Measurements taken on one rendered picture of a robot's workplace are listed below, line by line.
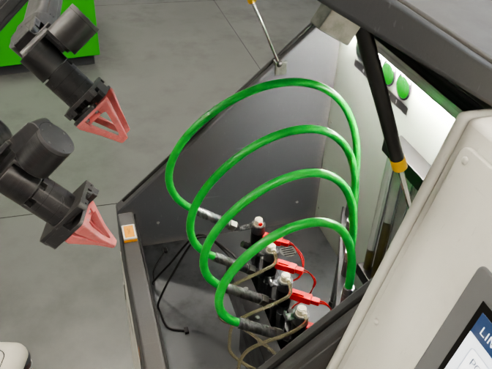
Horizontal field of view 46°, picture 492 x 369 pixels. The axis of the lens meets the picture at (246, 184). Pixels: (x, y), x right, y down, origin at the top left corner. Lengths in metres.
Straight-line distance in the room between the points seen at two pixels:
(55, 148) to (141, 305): 0.49
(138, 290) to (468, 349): 0.77
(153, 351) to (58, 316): 1.42
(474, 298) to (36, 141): 0.58
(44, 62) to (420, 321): 0.67
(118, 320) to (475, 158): 1.99
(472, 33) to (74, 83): 0.68
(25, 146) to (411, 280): 0.54
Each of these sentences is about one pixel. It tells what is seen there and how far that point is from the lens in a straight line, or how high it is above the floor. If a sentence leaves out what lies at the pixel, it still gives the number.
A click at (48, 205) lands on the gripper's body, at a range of 0.89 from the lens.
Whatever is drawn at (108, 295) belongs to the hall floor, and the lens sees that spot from 2.58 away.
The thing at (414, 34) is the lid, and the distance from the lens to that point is 0.60.
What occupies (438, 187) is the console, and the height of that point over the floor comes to 1.46.
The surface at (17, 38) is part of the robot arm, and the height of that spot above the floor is 1.48.
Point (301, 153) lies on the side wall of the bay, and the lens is 1.49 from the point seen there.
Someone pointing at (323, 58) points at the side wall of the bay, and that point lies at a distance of 1.38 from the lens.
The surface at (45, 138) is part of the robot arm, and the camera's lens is 0.84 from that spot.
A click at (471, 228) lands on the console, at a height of 1.46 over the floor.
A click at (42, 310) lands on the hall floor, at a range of 2.58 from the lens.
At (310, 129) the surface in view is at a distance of 0.95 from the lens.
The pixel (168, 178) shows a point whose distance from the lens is 1.03.
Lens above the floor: 1.85
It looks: 36 degrees down
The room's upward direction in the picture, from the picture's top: 3 degrees clockwise
